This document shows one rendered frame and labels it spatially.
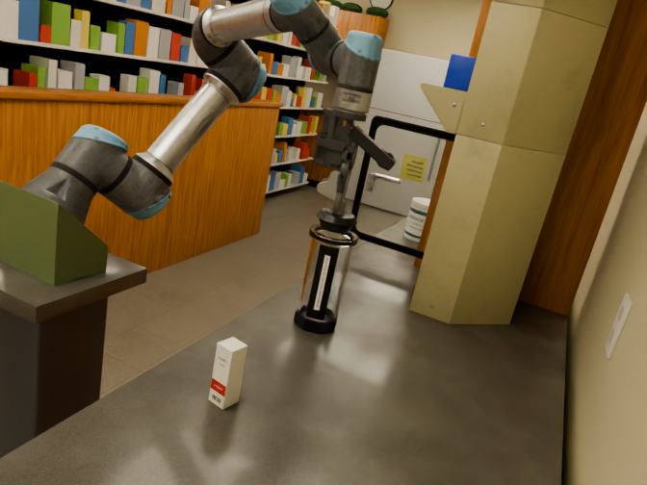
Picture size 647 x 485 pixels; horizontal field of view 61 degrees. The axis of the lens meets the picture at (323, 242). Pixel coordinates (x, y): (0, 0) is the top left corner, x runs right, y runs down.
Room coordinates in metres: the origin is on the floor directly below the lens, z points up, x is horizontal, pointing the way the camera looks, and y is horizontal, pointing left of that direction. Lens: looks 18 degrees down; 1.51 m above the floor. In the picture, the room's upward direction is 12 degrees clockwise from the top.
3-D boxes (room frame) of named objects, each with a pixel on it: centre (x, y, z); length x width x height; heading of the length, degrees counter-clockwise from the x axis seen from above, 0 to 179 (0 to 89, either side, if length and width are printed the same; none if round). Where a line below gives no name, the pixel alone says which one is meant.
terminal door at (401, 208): (1.70, -0.21, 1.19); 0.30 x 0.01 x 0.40; 69
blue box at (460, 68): (1.62, -0.30, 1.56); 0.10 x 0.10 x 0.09; 69
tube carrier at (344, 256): (1.16, -0.02, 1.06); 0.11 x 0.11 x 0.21
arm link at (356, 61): (1.16, 0.00, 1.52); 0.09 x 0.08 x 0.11; 35
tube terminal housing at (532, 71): (1.46, -0.43, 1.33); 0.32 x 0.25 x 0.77; 159
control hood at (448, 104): (1.52, -0.26, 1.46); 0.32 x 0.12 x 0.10; 159
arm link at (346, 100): (1.16, 0.00, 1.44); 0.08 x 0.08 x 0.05
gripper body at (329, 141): (1.16, 0.01, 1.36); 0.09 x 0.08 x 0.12; 84
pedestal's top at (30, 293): (1.18, 0.63, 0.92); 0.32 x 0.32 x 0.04; 69
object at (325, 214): (1.16, -0.02, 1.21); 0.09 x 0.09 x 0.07
